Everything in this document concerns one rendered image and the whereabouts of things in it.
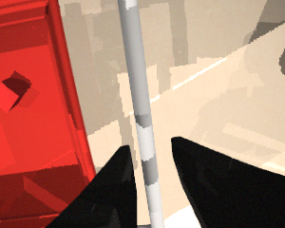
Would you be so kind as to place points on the red plastic tray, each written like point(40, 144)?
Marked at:
point(45, 159)

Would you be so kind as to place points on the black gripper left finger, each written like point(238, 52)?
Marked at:
point(110, 200)

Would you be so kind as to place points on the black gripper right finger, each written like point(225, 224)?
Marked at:
point(225, 192)

